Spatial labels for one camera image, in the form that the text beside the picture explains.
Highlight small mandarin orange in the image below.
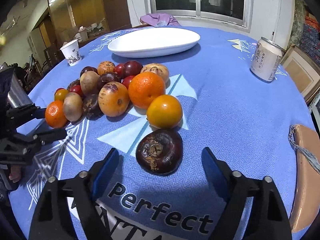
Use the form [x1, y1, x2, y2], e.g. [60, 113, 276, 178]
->
[45, 100, 68, 128]

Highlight brown kiwi fruit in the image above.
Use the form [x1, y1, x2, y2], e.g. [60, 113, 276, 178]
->
[63, 92, 82, 122]

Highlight red cherry tomato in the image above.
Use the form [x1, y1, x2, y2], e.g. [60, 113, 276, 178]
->
[69, 85, 84, 98]

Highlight dark brown mangosteen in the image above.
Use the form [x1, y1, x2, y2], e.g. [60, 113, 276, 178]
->
[136, 129, 183, 176]

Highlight dark red plum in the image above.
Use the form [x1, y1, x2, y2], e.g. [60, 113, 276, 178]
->
[123, 61, 143, 78]

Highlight large orange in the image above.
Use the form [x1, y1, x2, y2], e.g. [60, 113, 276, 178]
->
[128, 72, 165, 109]

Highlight yellow orange persimmon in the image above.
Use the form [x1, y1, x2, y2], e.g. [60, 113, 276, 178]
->
[146, 95, 183, 129]

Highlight striped tan fruit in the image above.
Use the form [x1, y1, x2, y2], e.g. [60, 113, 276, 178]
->
[140, 63, 169, 83]

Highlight person's left hand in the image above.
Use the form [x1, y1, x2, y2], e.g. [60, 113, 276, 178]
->
[9, 165, 21, 183]

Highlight tan leather pouch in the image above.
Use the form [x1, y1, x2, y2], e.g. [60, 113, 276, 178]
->
[288, 124, 319, 233]

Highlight floral paper cup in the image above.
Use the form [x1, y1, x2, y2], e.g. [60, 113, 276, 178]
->
[60, 40, 82, 66]

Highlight wooden glass cabinet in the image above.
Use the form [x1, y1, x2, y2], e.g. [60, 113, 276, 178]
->
[47, 0, 132, 43]

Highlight blue patterned tablecloth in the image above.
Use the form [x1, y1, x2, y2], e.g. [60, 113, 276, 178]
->
[9, 28, 313, 239]

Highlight white oval plate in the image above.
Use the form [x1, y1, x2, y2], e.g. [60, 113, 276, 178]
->
[108, 27, 201, 59]

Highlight framed board leaning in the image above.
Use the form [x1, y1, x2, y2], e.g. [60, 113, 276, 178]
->
[280, 45, 319, 105]

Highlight purple cloth on chair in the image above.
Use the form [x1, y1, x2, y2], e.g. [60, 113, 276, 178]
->
[140, 13, 180, 27]

